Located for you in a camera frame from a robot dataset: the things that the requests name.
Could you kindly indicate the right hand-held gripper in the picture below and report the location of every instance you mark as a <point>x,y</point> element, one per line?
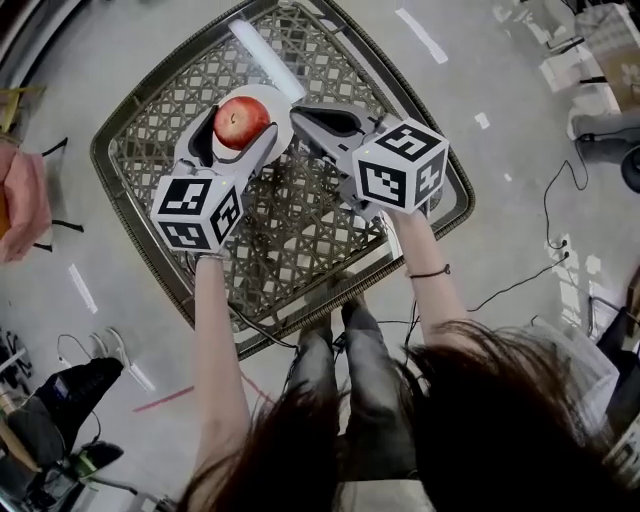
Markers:
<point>395,170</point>

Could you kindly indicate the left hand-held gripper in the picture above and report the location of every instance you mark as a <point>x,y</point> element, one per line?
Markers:
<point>190,212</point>

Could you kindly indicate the red apple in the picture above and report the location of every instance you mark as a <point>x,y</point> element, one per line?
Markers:
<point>242,123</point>

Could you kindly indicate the white round plate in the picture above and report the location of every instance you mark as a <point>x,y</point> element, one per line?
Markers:
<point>279,131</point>

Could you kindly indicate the person's left forearm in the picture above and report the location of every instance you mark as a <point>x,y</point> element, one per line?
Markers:
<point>217,340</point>

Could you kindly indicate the person's right forearm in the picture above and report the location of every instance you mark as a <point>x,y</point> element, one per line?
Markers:
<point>430,300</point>

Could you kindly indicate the woven rattan glass table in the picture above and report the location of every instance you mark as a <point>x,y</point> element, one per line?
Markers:
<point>310,240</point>

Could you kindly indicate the white tape strip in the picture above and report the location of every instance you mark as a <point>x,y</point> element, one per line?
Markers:
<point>82,288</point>
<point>421,35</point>

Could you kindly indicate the black wrist band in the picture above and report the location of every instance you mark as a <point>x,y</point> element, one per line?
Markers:
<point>425,274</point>

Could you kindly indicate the pink cloth bag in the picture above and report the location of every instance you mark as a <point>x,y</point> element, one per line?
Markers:
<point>22,205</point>

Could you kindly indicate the person's left leg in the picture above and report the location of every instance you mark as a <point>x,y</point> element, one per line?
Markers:
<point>315,360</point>

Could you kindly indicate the person's leg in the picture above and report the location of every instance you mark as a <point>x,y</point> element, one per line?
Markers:
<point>315,360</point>
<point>372,380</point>

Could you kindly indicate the person's right leg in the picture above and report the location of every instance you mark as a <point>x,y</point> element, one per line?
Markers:
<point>372,380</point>

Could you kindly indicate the red tape strip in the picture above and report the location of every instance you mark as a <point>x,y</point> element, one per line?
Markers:
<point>162,398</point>

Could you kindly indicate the office chair base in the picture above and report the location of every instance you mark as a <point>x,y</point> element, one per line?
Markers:
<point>607,140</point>

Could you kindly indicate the black bag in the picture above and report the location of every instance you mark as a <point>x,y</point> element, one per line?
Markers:
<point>75,390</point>

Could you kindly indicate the cardboard box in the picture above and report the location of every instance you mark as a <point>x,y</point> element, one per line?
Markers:
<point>612,55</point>

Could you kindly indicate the person's white shirt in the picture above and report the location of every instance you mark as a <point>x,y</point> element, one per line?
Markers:
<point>575,360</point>

